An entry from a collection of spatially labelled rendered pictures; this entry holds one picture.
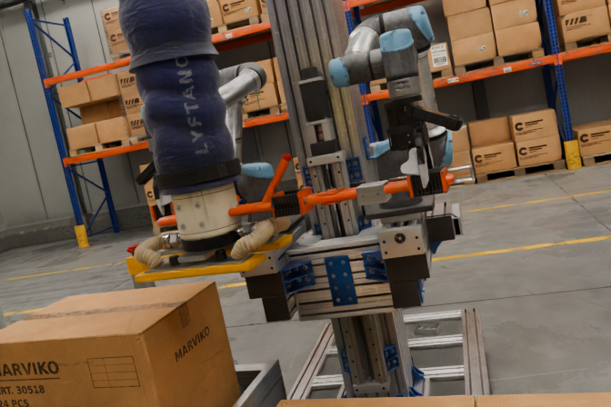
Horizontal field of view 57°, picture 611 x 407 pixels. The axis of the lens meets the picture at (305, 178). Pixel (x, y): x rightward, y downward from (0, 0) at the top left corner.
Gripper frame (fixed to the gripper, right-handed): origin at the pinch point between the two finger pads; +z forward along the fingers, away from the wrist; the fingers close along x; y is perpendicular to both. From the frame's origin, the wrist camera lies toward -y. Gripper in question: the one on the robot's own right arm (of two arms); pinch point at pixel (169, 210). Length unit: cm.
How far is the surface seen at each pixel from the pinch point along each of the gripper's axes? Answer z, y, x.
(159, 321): 24.3, 15.8, -37.9
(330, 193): -1, 66, -28
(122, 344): 27, 9, -46
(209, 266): 11, 35, -39
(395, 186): -1, 83, -29
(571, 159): 101, 175, 692
